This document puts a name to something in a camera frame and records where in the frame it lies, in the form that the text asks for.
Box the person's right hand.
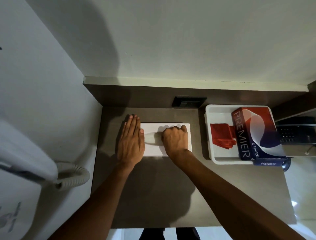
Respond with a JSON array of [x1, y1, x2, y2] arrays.
[[161, 125, 191, 160]]

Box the person's left hand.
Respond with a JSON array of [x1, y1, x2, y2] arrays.
[[117, 114, 146, 165]]

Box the white paper napkin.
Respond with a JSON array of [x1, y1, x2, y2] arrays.
[[140, 123, 193, 157]]

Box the person's left forearm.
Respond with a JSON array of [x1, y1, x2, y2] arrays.
[[48, 161, 135, 240]]

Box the person's right forearm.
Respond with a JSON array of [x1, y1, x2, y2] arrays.
[[170, 150, 307, 240]]

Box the red folded napkin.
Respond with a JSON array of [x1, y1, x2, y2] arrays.
[[210, 123, 237, 150]]

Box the white plastic tray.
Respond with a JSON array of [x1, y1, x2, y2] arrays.
[[205, 104, 288, 165]]

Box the red and blue tissue box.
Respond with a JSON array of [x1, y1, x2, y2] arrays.
[[231, 107, 288, 166]]

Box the person's dark trousers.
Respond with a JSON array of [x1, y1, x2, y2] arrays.
[[138, 227, 201, 240]]

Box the black desk telephone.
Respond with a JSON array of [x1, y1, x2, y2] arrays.
[[275, 116, 316, 145]]

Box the black wall socket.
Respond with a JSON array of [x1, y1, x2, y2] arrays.
[[172, 96, 207, 108]]

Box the white coiled cord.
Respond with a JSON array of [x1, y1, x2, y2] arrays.
[[53, 162, 91, 191]]

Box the white wall hair dryer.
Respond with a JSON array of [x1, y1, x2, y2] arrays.
[[0, 121, 59, 240]]

